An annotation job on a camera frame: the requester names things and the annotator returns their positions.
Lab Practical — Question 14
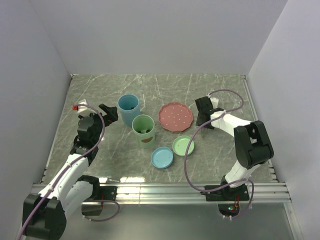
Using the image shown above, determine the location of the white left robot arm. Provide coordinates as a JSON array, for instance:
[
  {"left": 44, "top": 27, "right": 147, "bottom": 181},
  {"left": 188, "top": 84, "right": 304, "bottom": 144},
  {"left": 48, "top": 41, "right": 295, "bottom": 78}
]
[{"left": 17, "top": 102, "right": 119, "bottom": 240}]

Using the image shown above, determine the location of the blue cylindrical container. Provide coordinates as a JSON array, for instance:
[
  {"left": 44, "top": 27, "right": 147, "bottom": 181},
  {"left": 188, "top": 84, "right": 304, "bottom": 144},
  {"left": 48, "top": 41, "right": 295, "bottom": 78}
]
[{"left": 117, "top": 94, "right": 141, "bottom": 127}]

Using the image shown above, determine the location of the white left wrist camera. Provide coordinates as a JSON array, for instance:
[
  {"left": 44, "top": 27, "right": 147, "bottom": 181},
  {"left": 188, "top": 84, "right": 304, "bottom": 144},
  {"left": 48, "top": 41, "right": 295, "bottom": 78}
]
[{"left": 72, "top": 99, "right": 91, "bottom": 117}]

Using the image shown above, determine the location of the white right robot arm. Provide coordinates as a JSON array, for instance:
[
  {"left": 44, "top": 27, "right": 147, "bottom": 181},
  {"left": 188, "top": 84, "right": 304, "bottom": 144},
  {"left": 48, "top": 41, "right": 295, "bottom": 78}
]
[{"left": 97, "top": 94, "right": 274, "bottom": 200}]

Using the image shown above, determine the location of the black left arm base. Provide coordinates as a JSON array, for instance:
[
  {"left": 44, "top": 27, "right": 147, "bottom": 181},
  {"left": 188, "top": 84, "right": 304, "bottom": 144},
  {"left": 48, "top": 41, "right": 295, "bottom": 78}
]
[{"left": 78, "top": 175, "right": 121, "bottom": 222}]

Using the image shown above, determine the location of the green cylindrical container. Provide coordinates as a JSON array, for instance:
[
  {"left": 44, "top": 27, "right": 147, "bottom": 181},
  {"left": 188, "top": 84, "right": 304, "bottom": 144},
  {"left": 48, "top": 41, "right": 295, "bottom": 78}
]
[{"left": 132, "top": 114, "right": 156, "bottom": 148}]

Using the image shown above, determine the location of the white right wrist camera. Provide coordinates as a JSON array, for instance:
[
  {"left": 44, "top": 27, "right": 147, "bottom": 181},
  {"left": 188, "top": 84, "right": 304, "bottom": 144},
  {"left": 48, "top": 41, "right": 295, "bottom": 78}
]
[{"left": 207, "top": 95, "right": 219, "bottom": 109}]

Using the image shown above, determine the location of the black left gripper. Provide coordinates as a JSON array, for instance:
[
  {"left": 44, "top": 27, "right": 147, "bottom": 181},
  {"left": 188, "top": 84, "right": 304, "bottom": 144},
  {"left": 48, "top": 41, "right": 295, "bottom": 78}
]
[{"left": 78, "top": 103, "right": 118, "bottom": 144}]

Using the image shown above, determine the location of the blue round lid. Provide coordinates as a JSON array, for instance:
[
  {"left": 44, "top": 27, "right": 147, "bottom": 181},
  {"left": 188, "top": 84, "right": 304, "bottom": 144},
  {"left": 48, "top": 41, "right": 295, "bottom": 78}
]
[{"left": 151, "top": 146, "right": 174, "bottom": 169}]

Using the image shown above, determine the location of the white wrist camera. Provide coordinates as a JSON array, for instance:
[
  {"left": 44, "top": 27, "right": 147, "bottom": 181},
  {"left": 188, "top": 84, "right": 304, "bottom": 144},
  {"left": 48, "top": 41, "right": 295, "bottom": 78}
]
[
  {"left": 207, "top": 95, "right": 219, "bottom": 109},
  {"left": 72, "top": 99, "right": 91, "bottom": 117}
]

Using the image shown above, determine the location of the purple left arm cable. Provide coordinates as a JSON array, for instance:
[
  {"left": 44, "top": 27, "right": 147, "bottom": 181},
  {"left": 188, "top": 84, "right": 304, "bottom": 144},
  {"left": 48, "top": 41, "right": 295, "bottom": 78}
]
[{"left": 16, "top": 104, "right": 122, "bottom": 240}]

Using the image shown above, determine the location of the pink dotted plate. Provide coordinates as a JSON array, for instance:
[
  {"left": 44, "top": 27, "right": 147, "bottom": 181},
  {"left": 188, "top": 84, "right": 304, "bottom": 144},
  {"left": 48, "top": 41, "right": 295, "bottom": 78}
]
[{"left": 158, "top": 102, "right": 194, "bottom": 132}]

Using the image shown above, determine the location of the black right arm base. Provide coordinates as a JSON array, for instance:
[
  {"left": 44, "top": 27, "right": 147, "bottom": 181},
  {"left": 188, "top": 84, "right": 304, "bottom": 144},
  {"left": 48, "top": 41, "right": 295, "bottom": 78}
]
[{"left": 201, "top": 184, "right": 250, "bottom": 219}]

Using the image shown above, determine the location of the green round lid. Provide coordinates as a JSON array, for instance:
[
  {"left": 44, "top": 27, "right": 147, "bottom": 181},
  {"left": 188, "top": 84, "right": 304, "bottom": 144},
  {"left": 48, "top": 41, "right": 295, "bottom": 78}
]
[{"left": 172, "top": 135, "right": 191, "bottom": 156}]

